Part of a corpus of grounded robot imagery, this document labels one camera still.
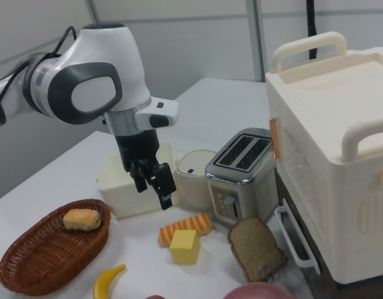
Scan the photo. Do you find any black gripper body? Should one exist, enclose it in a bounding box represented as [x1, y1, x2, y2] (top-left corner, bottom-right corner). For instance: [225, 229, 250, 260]
[114, 128, 160, 174]

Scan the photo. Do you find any white frame handle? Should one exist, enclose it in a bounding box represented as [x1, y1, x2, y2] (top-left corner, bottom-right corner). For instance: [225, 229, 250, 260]
[273, 206, 321, 275]

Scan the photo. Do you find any golden bread roll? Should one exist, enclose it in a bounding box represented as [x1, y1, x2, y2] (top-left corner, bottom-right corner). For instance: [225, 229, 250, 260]
[62, 208, 102, 232]

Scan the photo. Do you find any brown wicker basket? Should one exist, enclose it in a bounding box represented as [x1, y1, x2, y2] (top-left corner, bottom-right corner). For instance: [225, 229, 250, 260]
[0, 198, 112, 297]

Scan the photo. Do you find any open cream plastic box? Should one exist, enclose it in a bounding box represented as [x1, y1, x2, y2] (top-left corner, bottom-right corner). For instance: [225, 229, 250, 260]
[95, 142, 181, 221]

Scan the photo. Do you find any black pole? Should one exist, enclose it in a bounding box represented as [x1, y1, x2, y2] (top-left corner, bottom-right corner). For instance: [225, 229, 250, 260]
[304, 0, 320, 60]

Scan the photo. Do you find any cream lidded container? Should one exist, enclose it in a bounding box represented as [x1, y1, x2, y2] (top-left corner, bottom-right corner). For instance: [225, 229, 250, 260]
[176, 149, 219, 209]

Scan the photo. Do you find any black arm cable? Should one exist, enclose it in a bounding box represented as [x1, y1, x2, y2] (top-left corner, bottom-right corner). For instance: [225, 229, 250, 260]
[0, 26, 77, 105]

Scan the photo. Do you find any yellow butter cube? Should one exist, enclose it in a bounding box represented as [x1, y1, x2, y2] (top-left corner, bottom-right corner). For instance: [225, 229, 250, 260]
[169, 229, 202, 266]

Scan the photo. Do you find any white appliance with lid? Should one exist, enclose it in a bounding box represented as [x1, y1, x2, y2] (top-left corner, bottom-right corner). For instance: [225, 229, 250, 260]
[265, 31, 383, 285]

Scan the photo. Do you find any silver two-slot toaster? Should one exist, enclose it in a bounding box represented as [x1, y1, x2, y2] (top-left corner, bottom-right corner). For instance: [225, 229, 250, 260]
[204, 127, 278, 224]

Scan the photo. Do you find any brown bread slice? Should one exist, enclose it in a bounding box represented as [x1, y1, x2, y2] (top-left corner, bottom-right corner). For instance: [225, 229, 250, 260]
[227, 216, 281, 283]

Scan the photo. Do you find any orange striped bread loaf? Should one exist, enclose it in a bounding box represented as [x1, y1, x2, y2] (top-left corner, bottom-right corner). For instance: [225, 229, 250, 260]
[158, 212, 214, 249]

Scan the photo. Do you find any pink plate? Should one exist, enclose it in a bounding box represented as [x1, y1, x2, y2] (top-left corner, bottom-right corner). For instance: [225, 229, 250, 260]
[224, 282, 296, 299]

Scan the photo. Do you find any copper cabinet handle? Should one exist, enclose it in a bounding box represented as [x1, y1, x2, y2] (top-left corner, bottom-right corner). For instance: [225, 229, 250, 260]
[269, 117, 281, 161]

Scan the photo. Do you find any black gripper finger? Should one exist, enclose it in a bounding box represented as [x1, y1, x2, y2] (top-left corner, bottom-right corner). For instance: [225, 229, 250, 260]
[146, 162, 177, 211]
[130, 159, 148, 193]

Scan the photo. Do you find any yellow banana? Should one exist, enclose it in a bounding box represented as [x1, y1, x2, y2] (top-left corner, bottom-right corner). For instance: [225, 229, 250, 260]
[92, 263, 127, 299]

